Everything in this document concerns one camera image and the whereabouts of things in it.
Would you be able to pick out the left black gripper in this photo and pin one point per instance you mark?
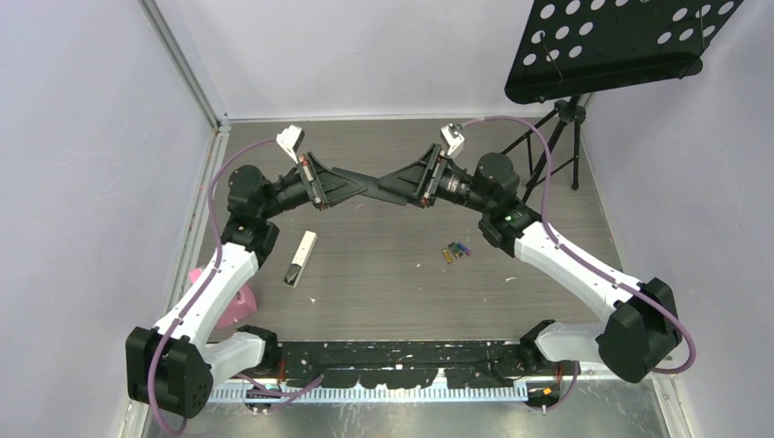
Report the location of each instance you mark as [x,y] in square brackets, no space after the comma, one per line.
[329,187]

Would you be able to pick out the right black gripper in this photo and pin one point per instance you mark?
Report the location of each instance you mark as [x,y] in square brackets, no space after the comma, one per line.
[421,180]

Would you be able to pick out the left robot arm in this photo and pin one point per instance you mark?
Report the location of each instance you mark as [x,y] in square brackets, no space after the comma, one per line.
[171,365]

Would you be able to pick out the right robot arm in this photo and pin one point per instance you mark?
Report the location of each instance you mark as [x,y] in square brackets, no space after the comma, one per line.
[637,326]

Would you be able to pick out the white silver prism bar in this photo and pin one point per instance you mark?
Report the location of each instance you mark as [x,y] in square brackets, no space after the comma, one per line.
[300,259]

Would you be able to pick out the blue purple battery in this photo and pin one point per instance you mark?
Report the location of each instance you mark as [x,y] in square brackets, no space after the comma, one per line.
[464,249]

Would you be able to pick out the pink metronome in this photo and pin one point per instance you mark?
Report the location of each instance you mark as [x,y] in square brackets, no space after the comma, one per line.
[236,302]

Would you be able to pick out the black tripod stand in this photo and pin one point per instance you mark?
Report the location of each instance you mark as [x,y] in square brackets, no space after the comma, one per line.
[568,113]

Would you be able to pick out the black perforated music stand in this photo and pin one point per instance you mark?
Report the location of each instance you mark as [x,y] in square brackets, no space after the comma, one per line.
[570,48]

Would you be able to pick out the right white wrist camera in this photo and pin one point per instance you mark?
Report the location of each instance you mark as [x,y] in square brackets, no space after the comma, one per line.
[453,140]

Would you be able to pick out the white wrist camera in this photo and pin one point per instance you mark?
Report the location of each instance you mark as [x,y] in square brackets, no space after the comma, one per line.
[289,140]
[453,140]

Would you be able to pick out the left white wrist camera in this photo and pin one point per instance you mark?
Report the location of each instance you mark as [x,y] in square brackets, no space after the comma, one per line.
[289,140]

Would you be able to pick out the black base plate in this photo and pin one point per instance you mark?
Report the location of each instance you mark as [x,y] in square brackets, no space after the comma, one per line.
[469,364]

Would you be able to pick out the white slotted cable duct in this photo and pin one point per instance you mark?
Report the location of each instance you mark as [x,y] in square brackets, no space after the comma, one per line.
[239,392]

